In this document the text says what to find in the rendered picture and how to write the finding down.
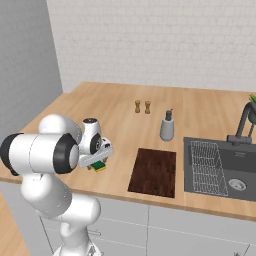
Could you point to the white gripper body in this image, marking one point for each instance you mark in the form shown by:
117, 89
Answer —
97, 156

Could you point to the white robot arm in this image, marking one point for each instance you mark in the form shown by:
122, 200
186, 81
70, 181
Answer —
40, 156

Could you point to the green and yellow sponge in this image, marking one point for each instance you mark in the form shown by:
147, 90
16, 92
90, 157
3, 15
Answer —
99, 166

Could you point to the dark brown cutting board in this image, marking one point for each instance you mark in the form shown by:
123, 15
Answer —
154, 171

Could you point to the wooden salt shaker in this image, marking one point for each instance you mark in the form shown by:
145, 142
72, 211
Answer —
137, 106

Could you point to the white cupboard drawer front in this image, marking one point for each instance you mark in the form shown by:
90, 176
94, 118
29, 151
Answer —
200, 235
118, 226

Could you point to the wooden pepper shaker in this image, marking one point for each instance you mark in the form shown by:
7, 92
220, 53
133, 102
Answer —
147, 107

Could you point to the grey soap dispenser bottle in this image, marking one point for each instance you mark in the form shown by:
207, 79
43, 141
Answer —
167, 128

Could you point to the dark grey sink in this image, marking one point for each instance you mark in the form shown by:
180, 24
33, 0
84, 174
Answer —
218, 168

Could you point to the dark grey tap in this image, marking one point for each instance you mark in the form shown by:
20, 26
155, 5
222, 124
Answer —
242, 126

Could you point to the green potted plant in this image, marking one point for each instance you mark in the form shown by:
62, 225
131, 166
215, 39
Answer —
253, 108

